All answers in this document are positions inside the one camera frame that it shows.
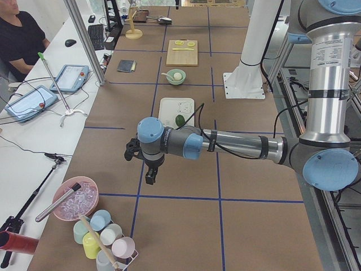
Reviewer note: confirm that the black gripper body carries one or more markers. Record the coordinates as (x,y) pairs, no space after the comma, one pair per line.
(154,163)

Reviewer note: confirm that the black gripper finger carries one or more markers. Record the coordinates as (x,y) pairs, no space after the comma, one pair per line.
(154,174)
(150,177)

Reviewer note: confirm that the white spoon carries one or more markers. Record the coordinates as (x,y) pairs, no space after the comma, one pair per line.
(168,76)

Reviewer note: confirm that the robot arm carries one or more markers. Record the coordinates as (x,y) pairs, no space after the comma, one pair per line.
(321,153)

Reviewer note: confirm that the pink bowl with ice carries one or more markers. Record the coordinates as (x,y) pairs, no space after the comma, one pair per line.
(81,202)

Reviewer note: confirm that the mint green bowl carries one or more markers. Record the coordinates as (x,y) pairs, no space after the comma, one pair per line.
(173,71)

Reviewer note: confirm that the green lime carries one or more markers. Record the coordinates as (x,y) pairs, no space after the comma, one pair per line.
(180,120)

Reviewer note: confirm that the white bear tray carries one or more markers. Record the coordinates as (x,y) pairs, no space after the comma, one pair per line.
(170,108)

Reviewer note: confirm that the light blue cup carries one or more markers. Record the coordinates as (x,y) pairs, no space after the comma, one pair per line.
(100,220)

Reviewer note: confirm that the metal ice scoop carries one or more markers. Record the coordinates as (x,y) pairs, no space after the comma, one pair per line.
(52,207)

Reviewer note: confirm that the white cup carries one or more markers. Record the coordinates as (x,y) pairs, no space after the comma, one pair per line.
(111,233)

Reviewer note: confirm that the metal pole white stand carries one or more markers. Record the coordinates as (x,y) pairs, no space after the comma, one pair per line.
(68,111)

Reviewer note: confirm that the pink cup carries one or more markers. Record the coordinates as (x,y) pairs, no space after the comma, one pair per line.
(123,248)

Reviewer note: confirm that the yellow cup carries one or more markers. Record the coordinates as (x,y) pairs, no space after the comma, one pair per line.
(90,246)

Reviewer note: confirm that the pale green cup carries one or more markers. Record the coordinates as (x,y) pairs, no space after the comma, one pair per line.
(79,231)

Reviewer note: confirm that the blue teach pendant tablet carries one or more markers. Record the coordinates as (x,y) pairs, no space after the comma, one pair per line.
(31,104)
(72,77)

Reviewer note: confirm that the grey cup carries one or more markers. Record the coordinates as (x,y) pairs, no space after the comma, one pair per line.
(103,263)

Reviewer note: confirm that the wooden cutting board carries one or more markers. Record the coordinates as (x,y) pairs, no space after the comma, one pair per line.
(182,58)

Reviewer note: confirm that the yellow plastic knife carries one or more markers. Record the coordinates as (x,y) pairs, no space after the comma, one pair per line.
(182,49)

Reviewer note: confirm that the wooden banana stand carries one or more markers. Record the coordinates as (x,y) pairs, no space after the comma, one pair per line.
(133,33)

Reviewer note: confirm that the black keyboard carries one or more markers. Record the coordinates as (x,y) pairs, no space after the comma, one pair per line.
(96,34)

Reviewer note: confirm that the black computer mouse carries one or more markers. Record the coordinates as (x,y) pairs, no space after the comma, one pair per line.
(70,42)

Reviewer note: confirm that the black tripod stick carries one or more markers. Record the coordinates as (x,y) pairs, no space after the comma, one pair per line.
(13,224)

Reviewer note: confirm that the seated person black shirt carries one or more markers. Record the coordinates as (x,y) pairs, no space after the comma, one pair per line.
(21,40)

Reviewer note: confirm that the red cylinder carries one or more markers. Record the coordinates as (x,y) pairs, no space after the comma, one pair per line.
(18,243)

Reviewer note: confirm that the white wire cup rack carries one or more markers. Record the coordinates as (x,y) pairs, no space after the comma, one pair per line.
(124,263)

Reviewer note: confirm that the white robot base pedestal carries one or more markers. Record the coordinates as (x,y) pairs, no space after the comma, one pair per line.
(245,82)

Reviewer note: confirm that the aluminium frame post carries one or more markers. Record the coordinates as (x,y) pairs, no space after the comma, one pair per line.
(77,19)

